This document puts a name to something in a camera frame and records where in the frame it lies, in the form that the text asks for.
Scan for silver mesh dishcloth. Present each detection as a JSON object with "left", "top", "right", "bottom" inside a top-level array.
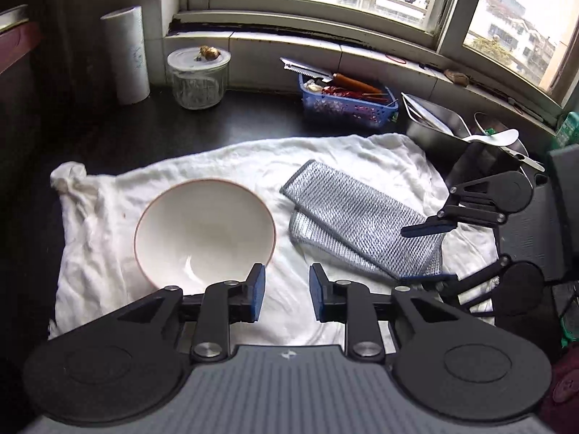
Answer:
[{"left": 279, "top": 158, "right": 458, "bottom": 284}]

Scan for maroon appliance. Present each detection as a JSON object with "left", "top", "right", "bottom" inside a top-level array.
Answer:
[{"left": 0, "top": 4, "right": 43, "bottom": 77}]

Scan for metal utensil handle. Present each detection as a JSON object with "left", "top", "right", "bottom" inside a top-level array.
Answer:
[{"left": 496, "top": 144, "right": 546, "bottom": 173}]

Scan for green plastic container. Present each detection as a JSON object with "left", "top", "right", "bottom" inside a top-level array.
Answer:
[{"left": 555, "top": 110, "right": 579, "bottom": 151}]

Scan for red dried chilies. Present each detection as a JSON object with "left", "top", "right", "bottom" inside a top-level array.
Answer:
[{"left": 321, "top": 84, "right": 390, "bottom": 101}]

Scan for white rice paddle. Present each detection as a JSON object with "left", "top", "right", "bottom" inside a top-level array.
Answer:
[{"left": 464, "top": 128, "right": 520, "bottom": 148}]

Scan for maroon clothing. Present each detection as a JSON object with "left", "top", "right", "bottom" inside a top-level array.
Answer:
[{"left": 537, "top": 347, "right": 579, "bottom": 434}]

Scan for serrated knife orange handle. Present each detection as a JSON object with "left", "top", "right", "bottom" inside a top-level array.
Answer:
[{"left": 279, "top": 56, "right": 383, "bottom": 96}]

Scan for white cloth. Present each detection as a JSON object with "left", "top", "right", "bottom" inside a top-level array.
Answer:
[{"left": 48, "top": 133, "right": 499, "bottom": 341}]

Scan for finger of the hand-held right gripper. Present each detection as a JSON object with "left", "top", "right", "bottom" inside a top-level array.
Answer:
[
  {"left": 400, "top": 173, "right": 507, "bottom": 239},
  {"left": 393, "top": 254, "right": 514, "bottom": 315}
]

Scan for white paper towel roll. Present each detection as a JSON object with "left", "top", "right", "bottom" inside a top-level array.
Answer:
[{"left": 100, "top": 5, "right": 151, "bottom": 106}]

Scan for rectangular steel tray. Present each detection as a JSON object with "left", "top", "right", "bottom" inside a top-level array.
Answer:
[{"left": 400, "top": 92, "right": 472, "bottom": 155}]

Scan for brown lump on sill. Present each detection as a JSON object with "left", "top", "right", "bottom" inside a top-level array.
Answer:
[{"left": 443, "top": 68, "right": 470, "bottom": 87}]

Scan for glass jar with lid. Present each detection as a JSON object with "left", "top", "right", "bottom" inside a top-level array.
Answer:
[{"left": 166, "top": 46, "right": 232, "bottom": 110}]

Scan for window frame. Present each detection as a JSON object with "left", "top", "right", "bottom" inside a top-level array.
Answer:
[{"left": 164, "top": 0, "right": 579, "bottom": 116}]

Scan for white ceramic bowl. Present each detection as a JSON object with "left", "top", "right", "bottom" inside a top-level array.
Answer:
[{"left": 133, "top": 178, "right": 277, "bottom": 298}]

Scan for blue plastic basket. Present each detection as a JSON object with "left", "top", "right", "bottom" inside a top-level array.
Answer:
[{"left": 298, "top": 73, "right": 400, "bottom": 130}]

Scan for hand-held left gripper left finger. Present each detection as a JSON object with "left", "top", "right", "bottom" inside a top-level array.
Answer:
[{"left": 115, "top": 263, "right": 267, "bottom": 365}]

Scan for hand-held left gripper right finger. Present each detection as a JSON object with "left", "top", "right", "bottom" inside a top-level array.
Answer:
[{"left": 309, "top": 263, "right": 457, "bottom": 365}]

